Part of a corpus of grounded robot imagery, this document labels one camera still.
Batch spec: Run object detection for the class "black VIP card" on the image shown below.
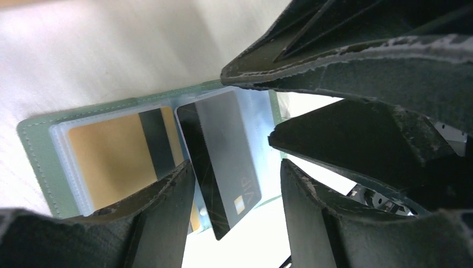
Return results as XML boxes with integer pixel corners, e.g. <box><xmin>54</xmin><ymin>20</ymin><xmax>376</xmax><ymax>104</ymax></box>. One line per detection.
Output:
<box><xmin>176</xmin><ymin>91</ymin><xmax>262</xmax><ymax>240</ymax></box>

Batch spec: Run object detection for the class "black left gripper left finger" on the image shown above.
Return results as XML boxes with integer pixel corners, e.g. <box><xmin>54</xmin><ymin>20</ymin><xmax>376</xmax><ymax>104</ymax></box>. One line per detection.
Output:
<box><xmin>1</xmin><ymin>161</ymin><xmax>195</xmax><ymax>267</ymax></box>

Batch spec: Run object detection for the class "green leather card holder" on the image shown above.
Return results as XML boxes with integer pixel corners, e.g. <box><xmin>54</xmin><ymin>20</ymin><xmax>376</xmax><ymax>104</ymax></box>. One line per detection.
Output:
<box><xmin>17</xmin><ymin>82</ymin><xmax>281</xmax><ymax>226</ymax></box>

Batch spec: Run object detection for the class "gold card with stripe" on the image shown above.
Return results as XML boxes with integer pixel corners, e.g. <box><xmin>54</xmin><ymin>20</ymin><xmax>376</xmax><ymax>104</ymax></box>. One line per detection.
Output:
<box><xmin>66</xmin><ymin>107</ymin><xmax>184</xmax><ymax>216</ymax></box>

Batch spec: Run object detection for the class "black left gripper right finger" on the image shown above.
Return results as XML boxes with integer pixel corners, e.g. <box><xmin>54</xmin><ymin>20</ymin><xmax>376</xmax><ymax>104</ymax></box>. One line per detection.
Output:
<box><xmin>281</xmin><ymin>159</ymin><xmax>472</xmax><ymax>267</ymax></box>

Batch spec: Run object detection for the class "tan oval tray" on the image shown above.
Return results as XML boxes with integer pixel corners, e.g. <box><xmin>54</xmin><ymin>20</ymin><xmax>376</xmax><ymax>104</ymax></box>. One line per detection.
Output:
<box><xmin>1</xmin><ymin>0</ymin><xmax>55</xmax><ymax>11</ymax></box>

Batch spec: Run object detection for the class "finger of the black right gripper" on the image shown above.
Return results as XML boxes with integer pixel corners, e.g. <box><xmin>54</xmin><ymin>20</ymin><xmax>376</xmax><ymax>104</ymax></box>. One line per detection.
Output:
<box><xmin>269</xmin><ymin>99</ymin><xmax>472</xmax><ymax>215</ymax></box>
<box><xmin>220</xmin><ymin>1</ymin><xmax>472</xmax><ymax>134</ymax></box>

